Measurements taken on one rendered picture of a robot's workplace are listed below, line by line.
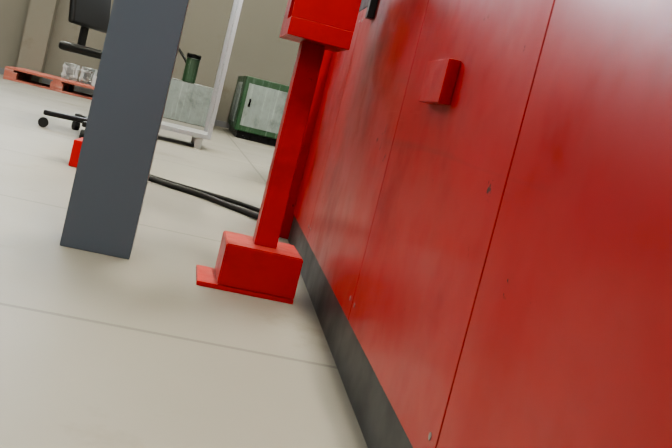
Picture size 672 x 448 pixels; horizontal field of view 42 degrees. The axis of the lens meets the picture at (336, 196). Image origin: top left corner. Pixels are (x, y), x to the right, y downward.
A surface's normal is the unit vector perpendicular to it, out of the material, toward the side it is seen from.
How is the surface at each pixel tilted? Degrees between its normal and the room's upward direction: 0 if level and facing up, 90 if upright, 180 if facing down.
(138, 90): 90
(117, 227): 90
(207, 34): 90
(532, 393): 90
